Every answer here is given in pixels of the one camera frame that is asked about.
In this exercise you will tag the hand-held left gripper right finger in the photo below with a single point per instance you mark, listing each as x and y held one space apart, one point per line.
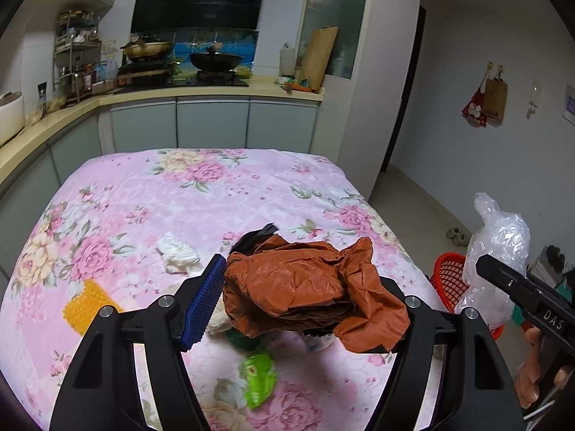
422 323

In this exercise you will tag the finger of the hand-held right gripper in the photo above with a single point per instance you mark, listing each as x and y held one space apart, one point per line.
503 276
555 292

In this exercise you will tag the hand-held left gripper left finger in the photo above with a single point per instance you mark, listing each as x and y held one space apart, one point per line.
200 314

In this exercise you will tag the clear plastic bag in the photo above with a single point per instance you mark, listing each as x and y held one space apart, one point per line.
498 242

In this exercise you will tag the red plastic basket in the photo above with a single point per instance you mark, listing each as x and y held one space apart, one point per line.
449 274

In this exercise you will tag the green snack packet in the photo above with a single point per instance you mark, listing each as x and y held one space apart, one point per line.
259 379

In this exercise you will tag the brown plastic bag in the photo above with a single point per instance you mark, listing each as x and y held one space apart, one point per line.
292 287

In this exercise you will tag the yellow mesh scrub pad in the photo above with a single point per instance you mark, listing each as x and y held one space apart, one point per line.
85 305

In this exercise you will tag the person's right hand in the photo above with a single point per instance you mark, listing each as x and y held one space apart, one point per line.
528 368

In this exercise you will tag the pair of slippers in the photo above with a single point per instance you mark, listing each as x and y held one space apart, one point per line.
457 236

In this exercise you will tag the white crumpled tissue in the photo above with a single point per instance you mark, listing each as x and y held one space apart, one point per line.
177 251

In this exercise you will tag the black crumpled wrapper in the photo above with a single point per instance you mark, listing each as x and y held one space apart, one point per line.
254 238

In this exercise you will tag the white blue wrapper scrap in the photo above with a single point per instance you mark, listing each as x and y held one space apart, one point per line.
320 343

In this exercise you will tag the pink floral blanket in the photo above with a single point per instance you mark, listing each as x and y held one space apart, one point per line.
179 206

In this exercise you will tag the brown hanging paper bag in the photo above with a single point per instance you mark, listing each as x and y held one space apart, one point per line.
495 98

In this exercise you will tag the grey kitchen base cabinets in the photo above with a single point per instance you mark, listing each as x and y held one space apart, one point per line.
211 123

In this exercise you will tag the beige kitchen countertop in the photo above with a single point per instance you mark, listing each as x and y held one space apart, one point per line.
202 92

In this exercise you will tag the black gas stove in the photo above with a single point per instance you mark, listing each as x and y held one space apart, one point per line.
218 80

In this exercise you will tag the black induction cooker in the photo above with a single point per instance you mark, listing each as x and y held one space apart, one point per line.
143 72

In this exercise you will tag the small orange green utensils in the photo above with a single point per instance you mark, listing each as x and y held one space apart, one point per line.
296 84

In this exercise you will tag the black wok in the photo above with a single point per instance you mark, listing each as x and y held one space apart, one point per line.
215 59

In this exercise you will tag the black capped bottle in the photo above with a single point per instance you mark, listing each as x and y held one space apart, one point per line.
42 96

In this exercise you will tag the beige pan with lid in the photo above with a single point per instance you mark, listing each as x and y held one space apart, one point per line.
146 48

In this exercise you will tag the white rice cooker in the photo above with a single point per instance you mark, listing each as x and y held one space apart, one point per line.
10 116

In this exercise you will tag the wooden cutting board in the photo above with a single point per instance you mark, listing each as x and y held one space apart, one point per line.
318 56

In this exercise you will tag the metal spice rack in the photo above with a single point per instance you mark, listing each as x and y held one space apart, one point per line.
76 54

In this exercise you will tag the frosted glass cabinet door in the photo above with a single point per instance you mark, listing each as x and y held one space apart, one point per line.
337 4

